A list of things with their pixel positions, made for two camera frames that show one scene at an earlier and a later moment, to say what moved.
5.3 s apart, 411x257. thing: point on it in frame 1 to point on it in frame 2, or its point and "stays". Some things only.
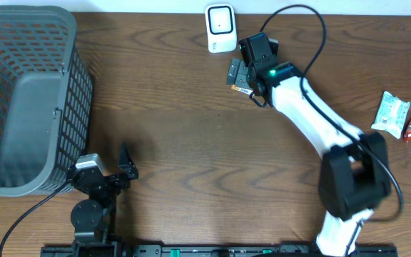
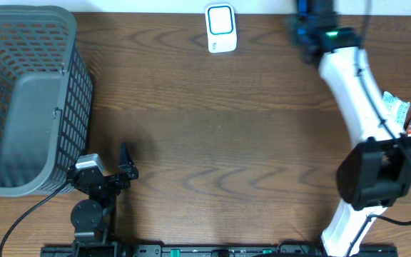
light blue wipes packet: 392,114 stays
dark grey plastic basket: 34,100 stays
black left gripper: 128,173 stays
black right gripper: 239,77 to 298,36
